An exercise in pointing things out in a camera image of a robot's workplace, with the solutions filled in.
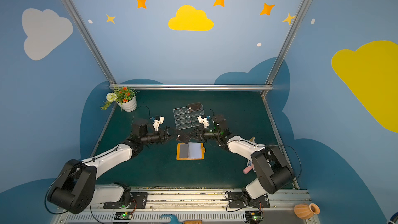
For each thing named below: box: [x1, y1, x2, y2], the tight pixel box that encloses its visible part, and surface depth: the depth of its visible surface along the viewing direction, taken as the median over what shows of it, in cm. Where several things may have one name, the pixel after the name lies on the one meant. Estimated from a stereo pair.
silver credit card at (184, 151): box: [179, 144, 189, 159], surface depth 93 cm
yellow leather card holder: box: [176, 142, 206, 161], surface depth 92 cm
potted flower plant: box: [100, 86, 138, 112], surface depth 102 cm
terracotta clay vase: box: [293, 202, 321, 220], surface depth 65 cm
